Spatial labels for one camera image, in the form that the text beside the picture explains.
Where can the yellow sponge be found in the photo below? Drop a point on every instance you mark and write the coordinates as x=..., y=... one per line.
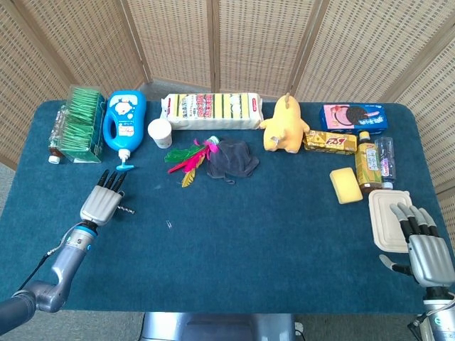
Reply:
x=345, y=184

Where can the blue cookie box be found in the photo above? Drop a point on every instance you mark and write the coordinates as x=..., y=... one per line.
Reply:
x=353, y=118

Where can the clear purple-label water bottle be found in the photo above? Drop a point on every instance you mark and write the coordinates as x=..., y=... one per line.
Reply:
x=386, y=161

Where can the white paper cup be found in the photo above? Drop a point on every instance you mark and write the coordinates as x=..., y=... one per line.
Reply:
x=160, y=133

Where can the yellow wafer snack pack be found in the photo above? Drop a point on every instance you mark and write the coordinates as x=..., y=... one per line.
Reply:
x=330, y=142

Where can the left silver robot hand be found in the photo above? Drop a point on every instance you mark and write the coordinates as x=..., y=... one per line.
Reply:
x=101, y=203

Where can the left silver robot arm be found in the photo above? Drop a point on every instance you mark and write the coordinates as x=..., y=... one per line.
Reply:
x=49, y=280

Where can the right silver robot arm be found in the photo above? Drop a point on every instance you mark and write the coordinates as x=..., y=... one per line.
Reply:
x=437, y=314

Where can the green tea drink bottle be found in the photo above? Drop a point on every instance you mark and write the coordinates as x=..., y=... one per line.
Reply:
x=368, y=163

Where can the packaged yellow sponge multipack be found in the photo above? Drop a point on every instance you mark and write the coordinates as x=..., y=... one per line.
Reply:
x=213, y=111

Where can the yellow plush toy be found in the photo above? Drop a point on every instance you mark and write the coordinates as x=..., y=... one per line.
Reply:
x=284, y=124

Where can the blue detergent pump bottle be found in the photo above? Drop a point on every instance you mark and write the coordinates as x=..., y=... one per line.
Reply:
x=124, y=120

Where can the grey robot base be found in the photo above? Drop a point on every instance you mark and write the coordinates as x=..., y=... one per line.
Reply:
x=218, y=326

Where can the woven rattan folding screen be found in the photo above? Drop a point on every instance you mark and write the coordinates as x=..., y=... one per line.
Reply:
x=227, y=46

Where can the beige lidded food container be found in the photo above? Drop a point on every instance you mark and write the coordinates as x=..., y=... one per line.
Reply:
x=385, y=220

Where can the colourful feather shuttlecock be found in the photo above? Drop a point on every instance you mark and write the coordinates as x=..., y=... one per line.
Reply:
x=192, y=160

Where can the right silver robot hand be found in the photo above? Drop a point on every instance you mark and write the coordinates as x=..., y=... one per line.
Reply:
x=424, y=254

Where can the green tea bag box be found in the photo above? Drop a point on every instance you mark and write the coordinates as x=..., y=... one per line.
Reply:
x=82, y=125

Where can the dark grey cloth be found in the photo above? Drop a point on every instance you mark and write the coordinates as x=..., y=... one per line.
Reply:
x=231, y=158

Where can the clear plastic drink bottle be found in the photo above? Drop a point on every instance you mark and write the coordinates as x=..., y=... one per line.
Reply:
x=57, y=135

